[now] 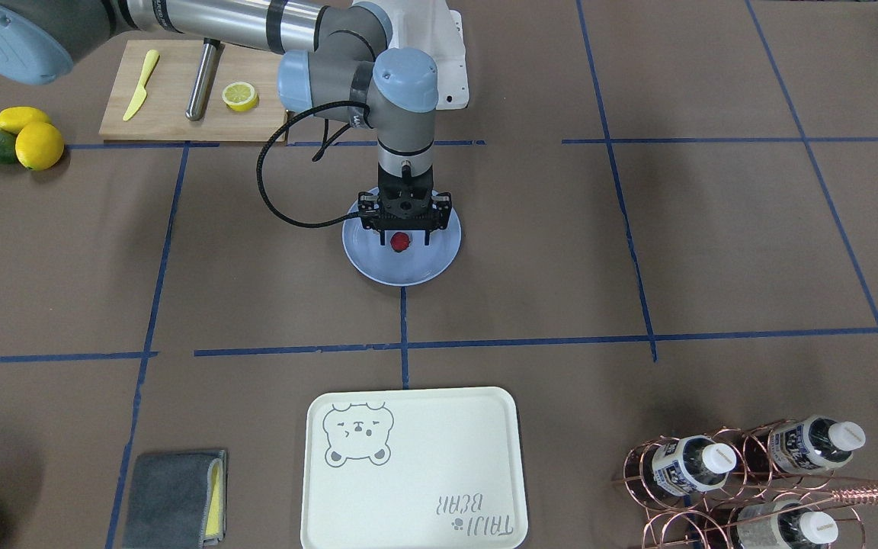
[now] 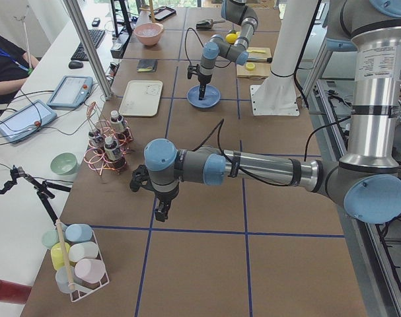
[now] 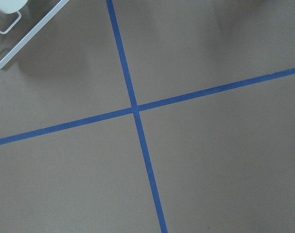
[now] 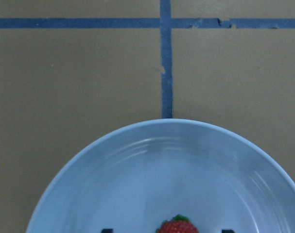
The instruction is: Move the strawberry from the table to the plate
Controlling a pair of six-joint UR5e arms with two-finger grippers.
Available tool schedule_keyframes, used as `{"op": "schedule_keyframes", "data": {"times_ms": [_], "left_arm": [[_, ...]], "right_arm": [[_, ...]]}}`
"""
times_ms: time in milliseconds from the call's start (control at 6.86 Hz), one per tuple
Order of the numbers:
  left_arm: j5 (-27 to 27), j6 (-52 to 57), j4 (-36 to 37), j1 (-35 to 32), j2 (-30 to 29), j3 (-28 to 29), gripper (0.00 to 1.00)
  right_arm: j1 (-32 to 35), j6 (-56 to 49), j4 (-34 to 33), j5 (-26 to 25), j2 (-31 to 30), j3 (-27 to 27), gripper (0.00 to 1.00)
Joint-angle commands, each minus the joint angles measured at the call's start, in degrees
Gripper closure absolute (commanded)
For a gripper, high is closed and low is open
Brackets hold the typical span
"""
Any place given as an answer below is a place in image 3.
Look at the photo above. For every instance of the white cup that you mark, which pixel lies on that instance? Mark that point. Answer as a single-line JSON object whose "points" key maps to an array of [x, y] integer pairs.
{"points": [[11, 6]]}

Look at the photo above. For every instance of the white wire cup rack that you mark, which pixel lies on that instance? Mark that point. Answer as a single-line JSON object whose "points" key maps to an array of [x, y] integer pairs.
{"points": [[18, 28]]}

